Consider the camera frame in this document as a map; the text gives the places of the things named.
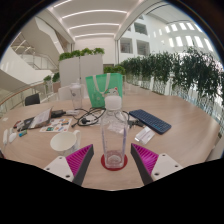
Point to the wooden planter with plants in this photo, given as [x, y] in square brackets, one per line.
[55, 81]

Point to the low green shrub planter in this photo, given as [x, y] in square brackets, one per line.
[115, 69]

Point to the black power adapter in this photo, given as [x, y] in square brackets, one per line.
[58, 113]

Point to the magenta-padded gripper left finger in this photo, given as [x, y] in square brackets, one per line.
[59, 166]

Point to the clear tumbler with lid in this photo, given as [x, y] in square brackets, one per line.
[76, 96]

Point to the colourful sticker sheet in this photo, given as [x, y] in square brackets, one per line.
[55, 125]

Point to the white cup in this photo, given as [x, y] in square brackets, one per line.
[63, 143]

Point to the black chair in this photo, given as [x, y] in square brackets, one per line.
[32, 99]

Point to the white power adapter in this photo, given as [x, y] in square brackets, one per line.
[72, 112]

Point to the small white box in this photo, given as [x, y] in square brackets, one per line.
[145, 135]

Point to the glass railing with wooden handrail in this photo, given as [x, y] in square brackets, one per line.
[16, 95]

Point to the row of green hedge plants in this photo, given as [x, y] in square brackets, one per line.
[186, 71]

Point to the red and black phone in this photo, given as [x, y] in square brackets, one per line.
[17, 124]

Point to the white cabinet with plants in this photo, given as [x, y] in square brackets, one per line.
[80, 70]

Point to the ceiling light strips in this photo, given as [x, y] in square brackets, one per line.
[95, 11]

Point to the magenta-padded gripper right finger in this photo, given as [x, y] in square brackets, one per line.
[165, 165]

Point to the clear plastic water bottle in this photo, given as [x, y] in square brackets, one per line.
[114, 133]

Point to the teal marker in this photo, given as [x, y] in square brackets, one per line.
[22, 133]

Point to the green tote bag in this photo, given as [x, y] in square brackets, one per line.
[100, 90]

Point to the flat round red coaster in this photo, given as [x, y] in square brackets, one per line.
[104, 164]

